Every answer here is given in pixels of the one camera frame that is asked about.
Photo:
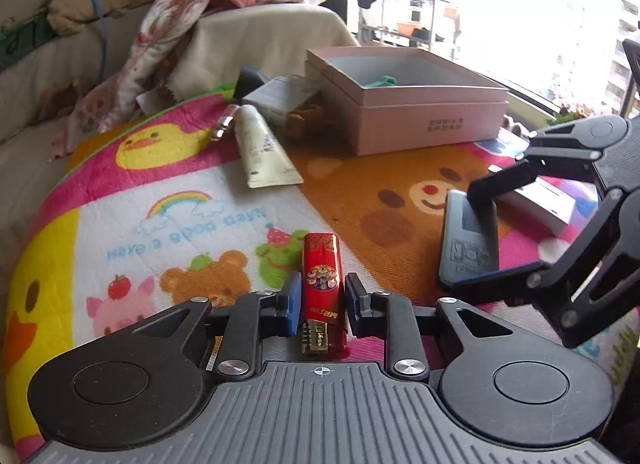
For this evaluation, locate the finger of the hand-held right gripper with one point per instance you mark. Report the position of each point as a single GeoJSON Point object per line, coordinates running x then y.
{"type": "Point", "coordinates": [492, 189]}
{"type": "Point", "coordinates": [575, 269]}

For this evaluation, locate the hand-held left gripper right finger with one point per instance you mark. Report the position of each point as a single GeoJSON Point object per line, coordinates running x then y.
{"type": "Point", "coordinates": [354, 306]}

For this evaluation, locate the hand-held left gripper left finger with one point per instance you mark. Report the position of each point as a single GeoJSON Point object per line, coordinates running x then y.
{"type": "Point", "coordinates": [293, 308]}

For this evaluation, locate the red lighter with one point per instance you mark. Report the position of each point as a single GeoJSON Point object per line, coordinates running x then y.
{"type": "Point", "coordinates": [322, 274]}

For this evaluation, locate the dark grey remote control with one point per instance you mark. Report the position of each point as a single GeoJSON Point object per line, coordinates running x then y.
{"type": "Point", "coordinates": [472, 249]}

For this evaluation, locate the pink cardboard box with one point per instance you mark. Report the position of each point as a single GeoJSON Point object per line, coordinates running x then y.
{"type": "Point", "coordinates": [425, 118]}

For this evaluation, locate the white carton box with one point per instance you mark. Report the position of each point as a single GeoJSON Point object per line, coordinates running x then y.
{"type": "Point", "coordinates": [280, 98]}

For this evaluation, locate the small flat white box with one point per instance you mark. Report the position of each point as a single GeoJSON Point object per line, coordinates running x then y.
{"type": "Point", "coordinates": [540, 204]}

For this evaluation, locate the pink flowering plant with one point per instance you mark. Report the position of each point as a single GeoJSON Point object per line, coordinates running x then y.
{"type": "Point", "coordinates": [567, 114]}

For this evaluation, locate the colourful cartoon mat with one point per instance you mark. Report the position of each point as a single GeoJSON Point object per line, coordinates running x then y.
{"type": "Point", "coordinates": [200, 224]}

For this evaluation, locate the teal plastic item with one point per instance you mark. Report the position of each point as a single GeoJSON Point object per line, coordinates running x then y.
{"type": "Point", "coordinates": [382, 81]}

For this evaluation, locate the cream squeeze tube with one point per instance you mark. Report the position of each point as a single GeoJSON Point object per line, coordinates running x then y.
{"type": "Point", "coordinates": [260, 153]}

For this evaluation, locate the metal balcony rack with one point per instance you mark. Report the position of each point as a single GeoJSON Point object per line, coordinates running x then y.
{"type": "Point", "coordinates": [432, 8]}

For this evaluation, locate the beige armrest cloth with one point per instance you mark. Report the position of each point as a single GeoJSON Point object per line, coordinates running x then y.
{"type": "Point", "coordinates": [260, 38]}

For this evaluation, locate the pink floral blanket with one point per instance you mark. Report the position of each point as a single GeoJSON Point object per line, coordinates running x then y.
{"type": "Point", "coordinates": [165, 28]}

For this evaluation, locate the beige covered sofa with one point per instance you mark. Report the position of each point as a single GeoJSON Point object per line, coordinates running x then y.
{"type": "Point", "coordinates": [30, 88]}

